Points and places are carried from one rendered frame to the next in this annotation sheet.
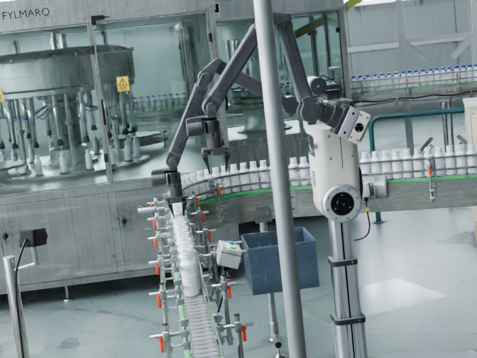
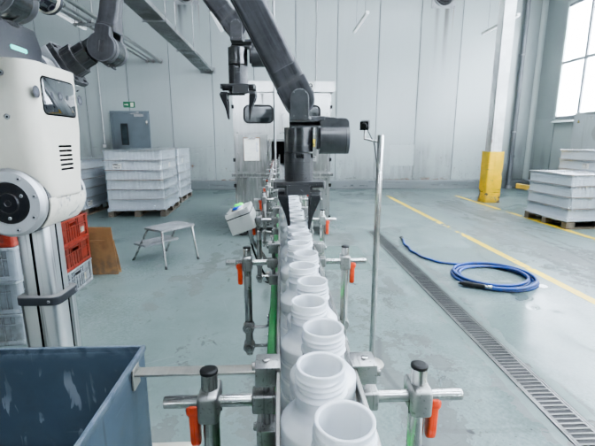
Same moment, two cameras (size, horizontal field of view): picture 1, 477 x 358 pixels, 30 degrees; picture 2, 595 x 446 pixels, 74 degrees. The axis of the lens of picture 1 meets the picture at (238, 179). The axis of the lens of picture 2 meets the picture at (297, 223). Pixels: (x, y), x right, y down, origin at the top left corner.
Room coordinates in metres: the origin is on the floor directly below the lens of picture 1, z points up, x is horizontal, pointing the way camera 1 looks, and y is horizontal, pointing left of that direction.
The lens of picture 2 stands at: (4.59, 0.31, 1.32)
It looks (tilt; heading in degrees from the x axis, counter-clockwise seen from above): 12 degrees down; 183
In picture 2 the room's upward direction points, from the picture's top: straight up
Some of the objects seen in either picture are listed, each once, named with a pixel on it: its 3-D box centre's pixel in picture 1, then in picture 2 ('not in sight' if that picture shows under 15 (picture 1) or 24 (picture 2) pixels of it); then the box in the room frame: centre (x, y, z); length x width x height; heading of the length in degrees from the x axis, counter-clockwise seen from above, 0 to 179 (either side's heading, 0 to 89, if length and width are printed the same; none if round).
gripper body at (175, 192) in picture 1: (175, 191); (298, 171); (3.80, 0.27, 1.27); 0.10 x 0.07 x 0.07; 95
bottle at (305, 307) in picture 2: not in sight; (308, 372); (4.21, 0.30, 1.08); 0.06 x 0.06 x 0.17
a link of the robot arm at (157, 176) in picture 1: (164, 171); (319, 123); (3.79, 0.31, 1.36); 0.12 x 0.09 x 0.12; 95
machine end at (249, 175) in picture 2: not in sight; (282, 158); (-1.64, -0.21, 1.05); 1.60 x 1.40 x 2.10; 5
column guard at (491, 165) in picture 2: not in sight; (490, 176); (-4.29, 4.17, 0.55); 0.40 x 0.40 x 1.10; 5
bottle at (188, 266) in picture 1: (189, 273); not in sight; (3.09, 0.21, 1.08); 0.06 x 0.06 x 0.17
